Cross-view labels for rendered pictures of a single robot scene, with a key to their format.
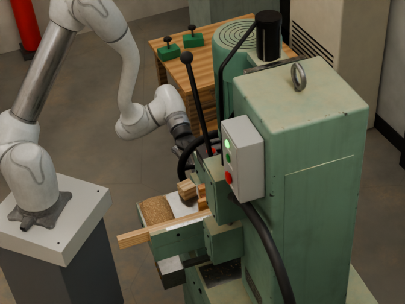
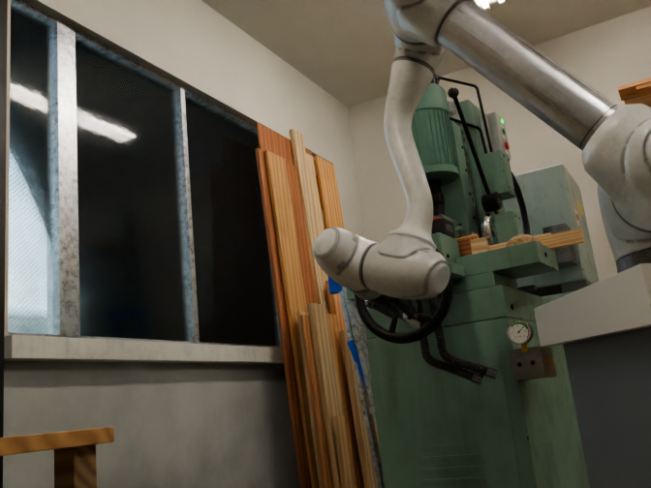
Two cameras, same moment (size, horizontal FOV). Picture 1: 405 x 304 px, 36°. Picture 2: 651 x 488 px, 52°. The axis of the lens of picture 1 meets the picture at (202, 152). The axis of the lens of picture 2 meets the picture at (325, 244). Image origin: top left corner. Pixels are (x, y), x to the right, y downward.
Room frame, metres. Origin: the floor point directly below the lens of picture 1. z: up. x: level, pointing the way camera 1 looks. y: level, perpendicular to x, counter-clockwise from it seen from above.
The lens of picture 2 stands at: (3.06, 1.12, 0.52)
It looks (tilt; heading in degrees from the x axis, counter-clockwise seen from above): 14 degrees up; 226
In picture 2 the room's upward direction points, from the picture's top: 6 degrees counter-clockwise
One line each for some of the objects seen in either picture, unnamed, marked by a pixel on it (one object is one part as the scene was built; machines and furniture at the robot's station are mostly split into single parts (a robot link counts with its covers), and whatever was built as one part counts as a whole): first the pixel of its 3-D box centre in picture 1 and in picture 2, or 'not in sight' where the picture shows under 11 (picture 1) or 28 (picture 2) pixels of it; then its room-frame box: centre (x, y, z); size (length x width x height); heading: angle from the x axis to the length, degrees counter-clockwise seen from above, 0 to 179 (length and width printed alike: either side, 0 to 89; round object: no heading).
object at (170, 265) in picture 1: (169, 266); (534, 363); (1.43, 0.15, 0.58); 0.12 x 0.08 x 0.08; 16
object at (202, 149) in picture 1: (217, 151); (426, 230); (1.54, -0.05, 0.99); 0.13 x 0.11 x 0.06; 106
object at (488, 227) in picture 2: not in sight; (490, 231); (1.21, -0.05, 1.02); 0.12 x 0.03 x 0.12; 16
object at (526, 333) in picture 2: not in sight; (521, 335); (1.50, 0.17, 0.65); 0.06 x 0.04 x 0.08; 106
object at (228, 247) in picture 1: (223, 237); (506, 232); (1.14, -0.03, 1.02); 0.09 x 0.07 x 0.12; 106
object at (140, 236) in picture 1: (205, 216); (489, 255); (1.32, 0.01, 0.92); 0.54 x 0.02 x 0.04; 106
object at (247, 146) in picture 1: (243, 159); (495, 137); (1.02, -0.09, 1.40); 0.10 x 0.06 x 0.16; 16
